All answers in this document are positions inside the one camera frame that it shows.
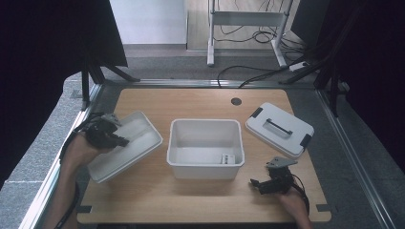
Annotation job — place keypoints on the person's left hand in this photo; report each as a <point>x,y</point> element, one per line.
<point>79,152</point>

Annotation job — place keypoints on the white tray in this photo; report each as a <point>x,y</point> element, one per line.
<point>133,149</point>

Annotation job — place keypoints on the dark curtain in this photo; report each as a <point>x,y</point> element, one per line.
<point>375,79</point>
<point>47,63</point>

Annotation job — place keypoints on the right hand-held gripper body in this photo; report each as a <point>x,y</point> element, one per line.
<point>280,178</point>

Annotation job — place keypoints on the white plastic storage box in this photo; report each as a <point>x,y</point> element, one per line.
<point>203,171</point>

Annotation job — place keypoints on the black tripod stand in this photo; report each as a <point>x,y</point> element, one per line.
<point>333,92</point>
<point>85,86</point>

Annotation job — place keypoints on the person's right hand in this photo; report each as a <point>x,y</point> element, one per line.
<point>294,203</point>

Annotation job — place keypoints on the white metal stand frame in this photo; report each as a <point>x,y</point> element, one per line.
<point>245,18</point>

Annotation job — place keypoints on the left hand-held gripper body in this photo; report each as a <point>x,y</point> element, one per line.
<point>100,132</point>

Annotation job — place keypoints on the aluminium floor rail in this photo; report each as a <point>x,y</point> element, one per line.
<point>47,187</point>
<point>356,159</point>

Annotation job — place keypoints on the white power strip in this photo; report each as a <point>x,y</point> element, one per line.
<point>297,66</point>

